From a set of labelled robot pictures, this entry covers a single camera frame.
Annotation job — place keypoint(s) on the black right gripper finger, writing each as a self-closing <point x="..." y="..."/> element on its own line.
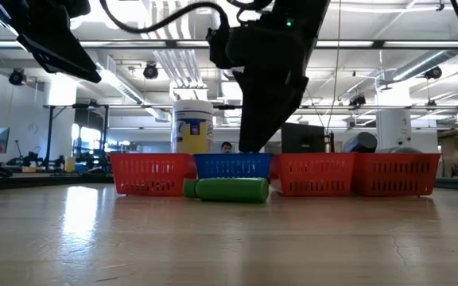
<point x="268" y="111"/>

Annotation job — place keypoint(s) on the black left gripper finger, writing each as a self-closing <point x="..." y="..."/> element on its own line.
<point x="62" y="59"/>

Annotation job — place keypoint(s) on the green travel bottle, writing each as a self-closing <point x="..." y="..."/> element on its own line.
<point x="233" y="190"/>

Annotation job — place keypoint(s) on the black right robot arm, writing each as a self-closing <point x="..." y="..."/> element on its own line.
<point x="304" y="12"/>

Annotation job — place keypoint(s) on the black computer monitor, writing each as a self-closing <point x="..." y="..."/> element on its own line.
<point x="302" y="139"/>

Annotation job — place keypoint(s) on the person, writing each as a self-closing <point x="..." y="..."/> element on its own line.
<point x="226" y="147"/>

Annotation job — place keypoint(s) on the blue plastic basket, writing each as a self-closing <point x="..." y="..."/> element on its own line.
<point x="233" y="166"/>

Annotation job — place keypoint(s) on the red plastic basket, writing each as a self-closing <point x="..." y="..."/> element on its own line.
<point x="312" y="175"/>
<point x="396" y="175"/>
<point x="149" y="175"/>

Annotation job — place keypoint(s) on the white yellow wipes canister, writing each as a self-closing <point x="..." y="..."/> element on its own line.
<point x="192" y="135"/>

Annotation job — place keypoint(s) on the yellow container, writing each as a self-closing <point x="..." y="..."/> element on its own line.
<point x="70" y="164"/>

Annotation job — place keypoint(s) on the black ceiling camera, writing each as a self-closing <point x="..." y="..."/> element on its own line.
<point x="150" y="70"/>
<point x="17" y="77"/>
<point x="433" y="73"/>

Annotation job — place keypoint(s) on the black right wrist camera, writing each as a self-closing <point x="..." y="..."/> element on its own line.
<point x="219" y="47"/>

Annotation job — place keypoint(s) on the black background rig frame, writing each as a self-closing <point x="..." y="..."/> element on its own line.
<point x="50" y="135"/>

